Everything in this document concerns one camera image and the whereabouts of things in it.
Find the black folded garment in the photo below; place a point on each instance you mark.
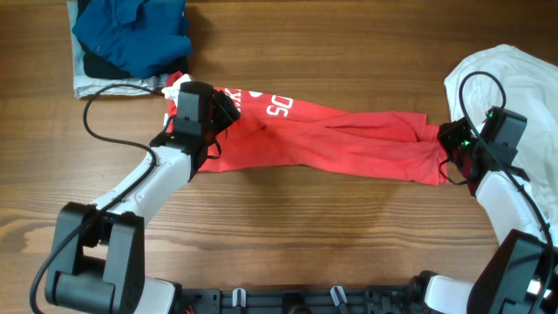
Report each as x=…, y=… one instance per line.
x=100, y=67

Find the white garment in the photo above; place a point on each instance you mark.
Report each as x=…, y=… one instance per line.
x=506, y=76

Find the light grey folded garment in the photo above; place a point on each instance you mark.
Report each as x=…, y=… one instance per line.
x=84, y=85

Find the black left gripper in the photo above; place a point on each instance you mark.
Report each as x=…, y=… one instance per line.
x=223, y=112

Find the white clip on rail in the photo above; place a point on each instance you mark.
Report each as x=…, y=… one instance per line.
x=239, y=298
x=338, y=296

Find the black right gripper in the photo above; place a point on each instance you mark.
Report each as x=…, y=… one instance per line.
x=451, y=137

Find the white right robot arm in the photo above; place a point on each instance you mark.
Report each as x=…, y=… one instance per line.
x=521, y=277

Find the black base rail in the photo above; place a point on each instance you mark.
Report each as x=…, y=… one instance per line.
x=371, y=300

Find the blue shirt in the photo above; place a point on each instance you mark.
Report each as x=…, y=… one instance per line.
x=135, y=35

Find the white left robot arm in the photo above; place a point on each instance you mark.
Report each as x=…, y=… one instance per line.
x=97, y=260

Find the red t-shirt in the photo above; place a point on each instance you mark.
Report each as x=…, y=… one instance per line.
x=276, y=131

